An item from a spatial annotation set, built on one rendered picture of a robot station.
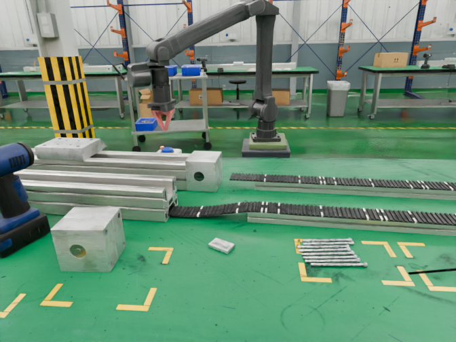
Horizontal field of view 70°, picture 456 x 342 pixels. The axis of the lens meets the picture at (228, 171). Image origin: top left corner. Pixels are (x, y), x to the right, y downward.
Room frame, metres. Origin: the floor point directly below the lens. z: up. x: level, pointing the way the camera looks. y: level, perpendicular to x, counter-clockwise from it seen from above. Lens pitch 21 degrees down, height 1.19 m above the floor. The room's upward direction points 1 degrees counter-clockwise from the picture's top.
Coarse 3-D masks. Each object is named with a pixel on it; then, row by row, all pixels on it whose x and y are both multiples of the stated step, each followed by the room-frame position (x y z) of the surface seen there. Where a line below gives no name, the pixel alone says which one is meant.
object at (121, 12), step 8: (120, 0) 8.25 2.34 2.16; (184, 0) 7.50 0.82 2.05; (120, 8) 8.22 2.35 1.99; (192, 8) 8.20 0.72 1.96; (120, 16) 8.25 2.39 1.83; (192, 16) 8.20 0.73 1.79; (120, 24) 8.26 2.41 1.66; (184, 24) 7.50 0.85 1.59; (120, 32) 8.04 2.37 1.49; (168, 32) 8.19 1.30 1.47; (128, 48) 8.36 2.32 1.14; (192, 48) 8.10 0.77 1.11; (120, 56) 7.89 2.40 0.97; (128, 56) 8.36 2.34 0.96; (192, 56) 8.09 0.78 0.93; (112, 64) 8.35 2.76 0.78; (192, 80) 8.09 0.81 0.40
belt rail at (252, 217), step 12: (252, 216) 0.70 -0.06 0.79; (264, 216) 0.69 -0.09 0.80; (276, 216) 0.69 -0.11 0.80; (288, 216) 0.68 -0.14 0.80; (300, 216) 0.68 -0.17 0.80; (312, 216) 0.67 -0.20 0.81; (348, 228) 0.66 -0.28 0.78; (360, 228) 0.65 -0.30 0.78; (372, 228) 0.65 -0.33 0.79; (384, 228) 0.64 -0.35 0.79; (396, 228) 0.64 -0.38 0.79; (408, 228) 0.63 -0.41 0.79; (420, 228) 0.64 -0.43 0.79; (432, 228) 0.63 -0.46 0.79; (444, 228) 0.62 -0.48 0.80
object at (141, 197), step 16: (32, 176) 0.85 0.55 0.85; (48, 176) 0.84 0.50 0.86; (64, 176) 0.83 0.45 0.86; (80, 176) 0.82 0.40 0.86; (96, 176) 0.81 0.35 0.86; (112, 176) 0.81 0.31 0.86; (128, 176) 0.80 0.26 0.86; (144, 176) 0.80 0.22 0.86; (160, 176) 0.80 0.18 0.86; (32, 192) 0.77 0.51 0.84; (48, 192) 0.77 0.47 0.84; (64, 192) 0.76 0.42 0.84; (80, 192) 0.74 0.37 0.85; (96, 192) 0.73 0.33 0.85; (112, 192) 0.73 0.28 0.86; (128, 192) 0.72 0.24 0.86; (144, 192) 0.71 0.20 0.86; (160, 192) 0.71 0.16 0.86; (48, 208) 0.76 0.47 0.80; (64, 208) 0.75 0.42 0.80; (128, 208) 0.72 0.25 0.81; (144, 208) 0.72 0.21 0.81; (160, 208) 0.72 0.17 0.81
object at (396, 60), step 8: (376, 56) 5.72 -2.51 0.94; (384, 56) 5.48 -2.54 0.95; (392, 56) 5.48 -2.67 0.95; (400, 56) 5.48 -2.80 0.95; (376, 64) 5.67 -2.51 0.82; (384, 64) 5.48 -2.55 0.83; (392, 64) 5.48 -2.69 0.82; (400, 64) 5.48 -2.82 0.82; (192, 88) 5.99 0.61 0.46; (200, 88) 5.98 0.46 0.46; (208, 88) 5.96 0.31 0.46; (216, 88) 5.93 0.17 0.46; (144, 96) 5.73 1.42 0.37; (152, 96) 5.73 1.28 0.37; (192, 96) 5.67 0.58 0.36; (200, 96) 5.67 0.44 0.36; (208, 96) 5.66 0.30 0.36; (216, 96) 5.65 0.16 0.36; (272, 96) 5.57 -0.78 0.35; (280, 96) 5.54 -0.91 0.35; (288, 96) 5.51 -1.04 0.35; (144, 104) 5.68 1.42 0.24; (192, 104) 5.67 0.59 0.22; (200, 104) 5.67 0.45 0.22; (144, 112) 5.67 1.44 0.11
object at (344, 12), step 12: (276, 0) 7.95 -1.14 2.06; (288, 0) 7.93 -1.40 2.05; (300, 0) 7.93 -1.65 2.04; (348, 0) 7.46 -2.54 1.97; (420, 0) 7.72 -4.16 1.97; (408, 12) 7.68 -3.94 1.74; (420, 12) 7.61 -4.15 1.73; (348, 24) 7.25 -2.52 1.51; (420, 24) 7.54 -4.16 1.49; (420, 36) 7.61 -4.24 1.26; (348, 48) 7.17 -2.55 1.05; (384, 48) 7.74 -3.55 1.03; (420, 48) 7.35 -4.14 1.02; (336, 72) 7.88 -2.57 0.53; (408, 84) 7.61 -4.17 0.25; (420, 96) 7.02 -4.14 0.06
